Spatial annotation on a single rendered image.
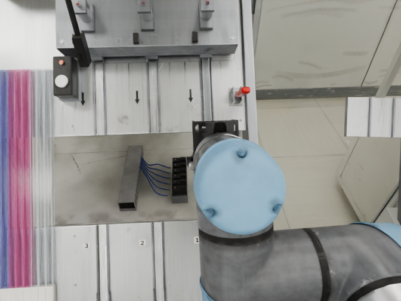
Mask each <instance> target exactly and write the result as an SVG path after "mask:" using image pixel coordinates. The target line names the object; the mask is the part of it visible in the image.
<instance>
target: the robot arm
mask: <svg viewBox="0 0 401 301"><path fill-rule="evenodd" d="M197 125H198V129H195V126H197ZM192 134H193V155H192V156H187V157H186V162H187V166H188V168H189V169H190V170H194V174H195V175H194V182H193V186H194V192H195V197H196V210H197V221H198V231H199V252H200V278H199V284H200V289H201V290H202V301H401V226H399V225H396V224H394V223H368V222H354V223H351V224H348V225H337V226H323V227H315V228H299V229H284V230H275V231H274V229H273V221H274V220H275V219H276V218H277V215H278V214H279V212H280V210H281V208H282V206H283V204H284V202H285V197H286V183H285V178H284V176H283V173H282V170H281V169H280V167H279V166H278V164H277V162H276V161H275V160H274V159H273V158H272V157H271V156H270V155H269V154H268V153H267V152H266V151H265V150H264V149H263V148H262V147H261V146H259V145H257V144H256V143H254V142H251V141H249V140H245V139H241V138H240V137H239V120H237V119H232V120H224V121H192Z"/></svg>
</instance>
